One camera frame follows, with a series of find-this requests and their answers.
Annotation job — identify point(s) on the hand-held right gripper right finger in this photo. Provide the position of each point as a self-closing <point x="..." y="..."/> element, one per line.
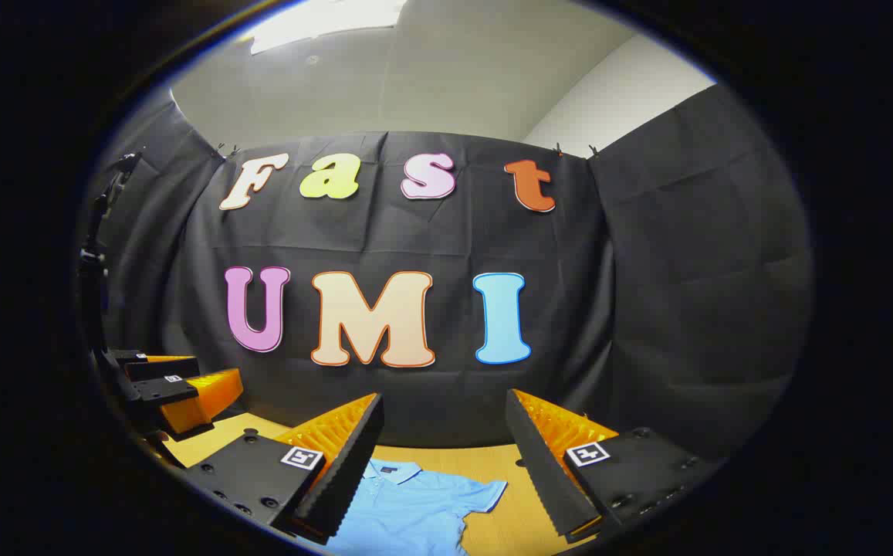
<point x="542" y="471"/>

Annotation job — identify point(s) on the black backdrop stand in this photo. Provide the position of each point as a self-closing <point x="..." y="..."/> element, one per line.
<point x="93" y="262"/>

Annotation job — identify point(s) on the black backdrop cloth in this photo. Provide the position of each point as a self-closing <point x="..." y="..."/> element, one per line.
<point x="431" y="239"/>

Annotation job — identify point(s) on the light blue polo T-shirt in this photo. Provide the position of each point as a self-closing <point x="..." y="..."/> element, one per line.
<point x="415" y="510"/>

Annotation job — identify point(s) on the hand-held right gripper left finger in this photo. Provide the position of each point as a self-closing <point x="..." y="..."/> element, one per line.
<point x="346" y="479"/>

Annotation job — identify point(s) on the ceiling light panel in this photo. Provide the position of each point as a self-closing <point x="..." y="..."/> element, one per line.
<point x="323" y="19"/>

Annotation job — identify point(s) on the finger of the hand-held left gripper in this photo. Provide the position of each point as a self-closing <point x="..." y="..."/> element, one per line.
<point x="130" y="357"/>
<point x="207" y="398"/>

